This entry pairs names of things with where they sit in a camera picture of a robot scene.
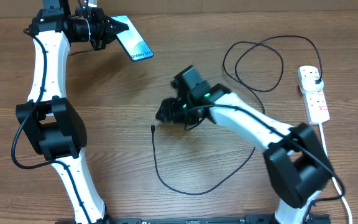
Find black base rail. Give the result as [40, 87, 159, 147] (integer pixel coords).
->
[54, 213, 332, 224]

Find white power strip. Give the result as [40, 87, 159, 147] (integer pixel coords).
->
[297, 65, 330, 124]

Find white power strip cord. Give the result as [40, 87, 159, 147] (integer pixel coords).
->
[318, 123, 353, 224]

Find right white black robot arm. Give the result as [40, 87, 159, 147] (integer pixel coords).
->
[155, 65, 334, 223]

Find Samsung Galaxy smartphone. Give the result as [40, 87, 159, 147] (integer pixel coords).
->
[112, 15, 154, 62]

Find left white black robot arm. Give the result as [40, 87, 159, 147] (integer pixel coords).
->
[11, 1, 131, 223]

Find white charger plug adapter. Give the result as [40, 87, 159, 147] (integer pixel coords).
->
[300, 77, 324, 94]

